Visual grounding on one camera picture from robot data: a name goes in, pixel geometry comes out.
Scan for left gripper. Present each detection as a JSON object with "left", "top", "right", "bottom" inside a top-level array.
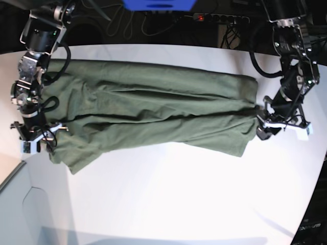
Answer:
[{"left": 256, "top": 96, "right": 310, "bottom": 140}]

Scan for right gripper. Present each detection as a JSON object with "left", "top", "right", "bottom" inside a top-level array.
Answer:
[{"left": 10, "top": 113, "right": 69, "bottom": 153}]

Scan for green t-shirt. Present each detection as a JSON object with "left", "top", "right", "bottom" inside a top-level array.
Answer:
[{"left": 42, "top": 60, "right": 258, "bottom": 174}]

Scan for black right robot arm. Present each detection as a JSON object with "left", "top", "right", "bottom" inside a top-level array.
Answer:
[{"left": 10, "top": 1, "right": 76, "bottom": 154}]

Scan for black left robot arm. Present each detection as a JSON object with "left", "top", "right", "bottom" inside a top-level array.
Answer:
[{"left": 249, "top": 1, "right": 320, "bottom": 140}]

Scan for white power strip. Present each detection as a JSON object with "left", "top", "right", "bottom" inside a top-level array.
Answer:
[{"left": 192, "top": 13, "right": 250, "bottom": 25}]

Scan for blue plastic bin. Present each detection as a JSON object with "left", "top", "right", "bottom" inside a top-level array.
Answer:
[{"left": 123, "top": 0, "right": 196, "bottom": 11}]

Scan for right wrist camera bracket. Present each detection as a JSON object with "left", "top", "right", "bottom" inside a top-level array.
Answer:
[{"left": 20, "top": 124, "right": 58, "bottom": 155}]

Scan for black tangled cables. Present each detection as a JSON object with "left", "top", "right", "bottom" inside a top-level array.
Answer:
[{"left": 219, "top": 22, "right": 243, "bottom": 50}]

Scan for white looped cable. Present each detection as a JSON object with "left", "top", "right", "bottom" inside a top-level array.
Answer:
[{"left": 106, "top": 5, "right": 136, "bottom": 39}]

